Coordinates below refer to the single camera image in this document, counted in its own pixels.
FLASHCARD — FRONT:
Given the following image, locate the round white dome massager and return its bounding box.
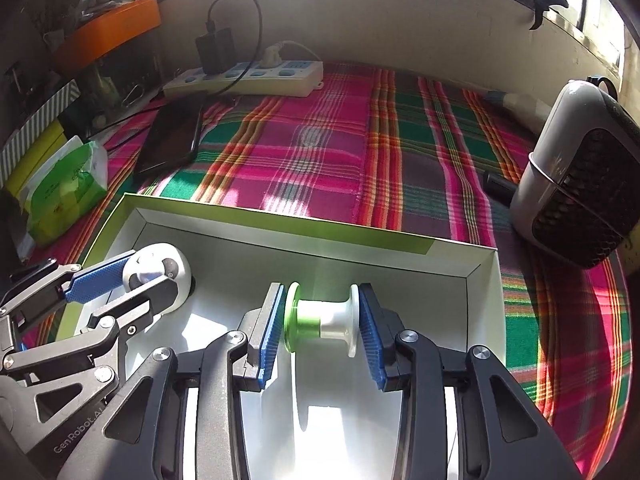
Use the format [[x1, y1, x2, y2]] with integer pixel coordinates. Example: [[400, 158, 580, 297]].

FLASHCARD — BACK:
[[122, 243, 195, 315]]

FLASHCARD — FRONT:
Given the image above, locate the green white spool roller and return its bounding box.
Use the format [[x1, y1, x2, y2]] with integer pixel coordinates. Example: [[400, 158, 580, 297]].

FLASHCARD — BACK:
[[283, 282, 360, 359]]

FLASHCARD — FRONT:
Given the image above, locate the green tissue pack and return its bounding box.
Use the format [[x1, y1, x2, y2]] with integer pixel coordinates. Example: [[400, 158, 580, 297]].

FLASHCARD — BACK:
[[18, 136, 108, 247]]

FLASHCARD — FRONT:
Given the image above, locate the yellow box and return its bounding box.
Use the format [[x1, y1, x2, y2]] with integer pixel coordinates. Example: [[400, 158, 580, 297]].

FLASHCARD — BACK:
[[4, 119, 67, 198]]

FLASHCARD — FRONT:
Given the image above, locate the white green cardboard box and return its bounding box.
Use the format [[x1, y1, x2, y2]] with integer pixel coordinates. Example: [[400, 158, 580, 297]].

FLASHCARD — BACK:
[[84, 195, 506, 479]]

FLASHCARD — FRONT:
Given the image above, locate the black smartphone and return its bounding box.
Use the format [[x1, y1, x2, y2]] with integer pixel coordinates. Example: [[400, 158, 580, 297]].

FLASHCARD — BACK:
[[134, 91, 207, 182]]

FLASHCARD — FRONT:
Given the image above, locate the striped white box lid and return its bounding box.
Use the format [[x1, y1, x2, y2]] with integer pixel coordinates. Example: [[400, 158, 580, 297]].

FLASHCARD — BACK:
[[1, 79, 80, 184]]

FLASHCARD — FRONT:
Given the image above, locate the orange box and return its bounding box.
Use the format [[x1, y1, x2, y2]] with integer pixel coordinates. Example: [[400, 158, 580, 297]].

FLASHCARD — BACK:
[[52, 0, 162, 78]]

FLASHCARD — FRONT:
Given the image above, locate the grey black mini heater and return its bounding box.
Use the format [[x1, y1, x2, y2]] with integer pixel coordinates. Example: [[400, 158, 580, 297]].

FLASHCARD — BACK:
[[510, 77, 639, 269]]

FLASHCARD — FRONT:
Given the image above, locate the black charger adapter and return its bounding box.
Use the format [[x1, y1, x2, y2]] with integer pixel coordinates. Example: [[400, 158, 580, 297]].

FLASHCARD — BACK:
[[195, 20, 236, 75]]

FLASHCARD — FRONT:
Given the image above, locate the white power strip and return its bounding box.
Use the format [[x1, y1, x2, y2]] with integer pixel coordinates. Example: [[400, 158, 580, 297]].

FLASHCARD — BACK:
[[163, 61, 323, 99]]

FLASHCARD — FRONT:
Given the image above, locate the white plug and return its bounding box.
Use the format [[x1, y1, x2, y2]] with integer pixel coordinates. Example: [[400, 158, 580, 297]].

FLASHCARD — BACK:
[[259, 40, 320, 68]]

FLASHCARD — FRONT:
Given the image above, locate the plaid pink green cloth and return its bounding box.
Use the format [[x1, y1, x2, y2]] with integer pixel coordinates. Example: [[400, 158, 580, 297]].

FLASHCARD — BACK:
[[34, 63, 634, 479]]

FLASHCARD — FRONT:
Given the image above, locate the black charger cable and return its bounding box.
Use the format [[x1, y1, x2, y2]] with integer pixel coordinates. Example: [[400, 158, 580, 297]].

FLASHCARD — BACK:
[[206, 0, 265, 98]]

